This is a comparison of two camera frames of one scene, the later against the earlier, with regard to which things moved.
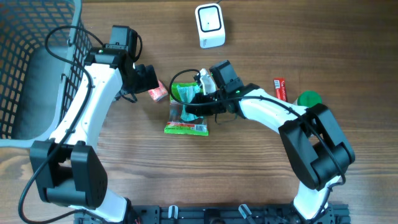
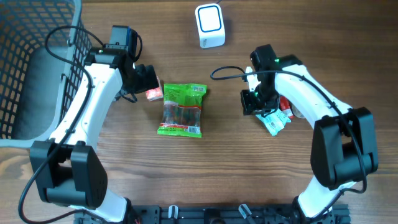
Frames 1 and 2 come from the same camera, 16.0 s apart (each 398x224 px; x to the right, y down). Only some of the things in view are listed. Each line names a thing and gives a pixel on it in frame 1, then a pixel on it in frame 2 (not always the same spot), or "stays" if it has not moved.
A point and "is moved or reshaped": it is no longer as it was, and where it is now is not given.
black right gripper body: (196, 104) to (249, 102)
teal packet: (186, 94) is moved or reshaped
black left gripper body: (147, 78) stays
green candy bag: (177, 126) is moved or reshaped
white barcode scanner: (211, 25) stays
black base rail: (168, 214) stays
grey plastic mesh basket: (38, 92) stays
